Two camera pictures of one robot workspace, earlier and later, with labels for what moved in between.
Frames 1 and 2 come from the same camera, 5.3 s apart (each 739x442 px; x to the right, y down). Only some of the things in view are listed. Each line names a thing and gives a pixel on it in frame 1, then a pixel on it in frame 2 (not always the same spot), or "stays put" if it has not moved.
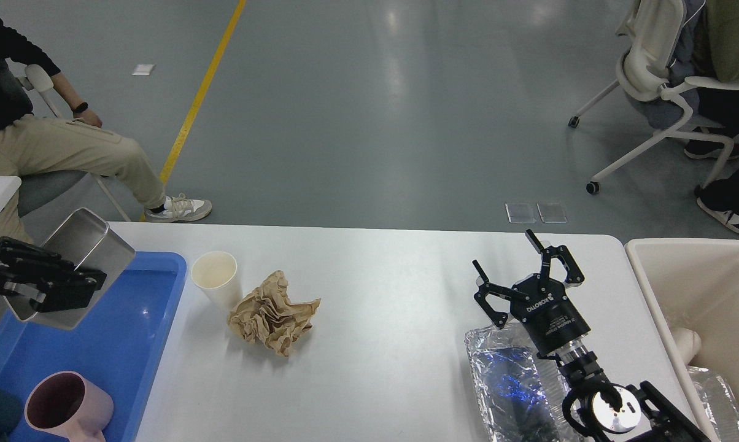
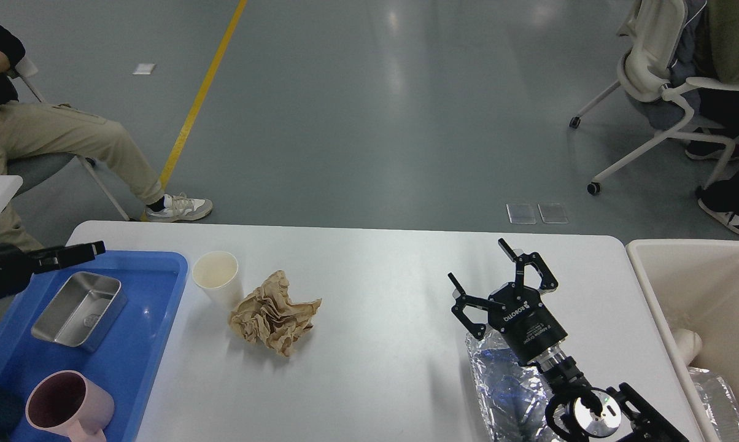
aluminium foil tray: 521,393 stays put
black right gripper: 550,317 → 528,325
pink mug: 65,403 stays put
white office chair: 653,31 stays put
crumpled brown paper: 267,315 stays put
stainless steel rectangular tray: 87,242 → 83,312
